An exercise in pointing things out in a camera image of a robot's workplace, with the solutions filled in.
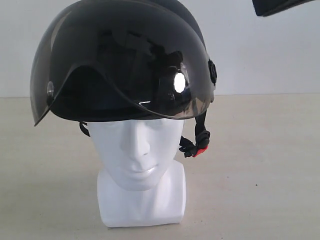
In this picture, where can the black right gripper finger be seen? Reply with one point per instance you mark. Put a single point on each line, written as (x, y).
(265, 8)

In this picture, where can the black helmet with tinted visor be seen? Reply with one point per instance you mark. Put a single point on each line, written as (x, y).
(118, 60)

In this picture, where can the white mannequin head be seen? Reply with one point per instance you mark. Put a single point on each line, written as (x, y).
(140, 183)

